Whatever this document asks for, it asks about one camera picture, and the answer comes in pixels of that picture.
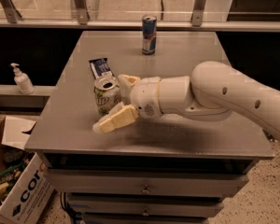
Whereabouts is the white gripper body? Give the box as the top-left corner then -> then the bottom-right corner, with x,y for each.
130,77 -> 162,119

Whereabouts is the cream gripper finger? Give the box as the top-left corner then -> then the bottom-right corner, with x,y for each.
92,102 -> 139,133
118,75 -> 140,104

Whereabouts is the green white 7up can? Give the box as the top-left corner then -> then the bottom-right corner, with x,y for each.
94,76 -> 121,116

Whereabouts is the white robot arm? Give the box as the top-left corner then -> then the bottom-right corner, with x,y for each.
92,61 -> 280,141

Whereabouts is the blue silver redbull can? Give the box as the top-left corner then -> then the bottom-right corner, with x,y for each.
142,15 -> 157,55

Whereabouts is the dark blue snack packet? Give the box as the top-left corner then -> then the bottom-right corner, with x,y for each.
89,58 -> 113,78

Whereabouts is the grey drawer cabinet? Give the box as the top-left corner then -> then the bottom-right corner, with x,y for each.
27,31 -> 273,224

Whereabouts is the top grey drawer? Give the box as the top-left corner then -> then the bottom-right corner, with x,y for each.
44,169 -> 248,198

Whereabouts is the grey drawer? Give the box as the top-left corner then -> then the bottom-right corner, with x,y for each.
44,169 -> 248,198
67,194 -> 223,217

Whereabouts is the white pump soap bottle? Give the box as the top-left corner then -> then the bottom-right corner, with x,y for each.
11,63 -> 35,94

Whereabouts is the white cardboard box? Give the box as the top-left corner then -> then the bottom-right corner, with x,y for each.
0,116 -> 53,224

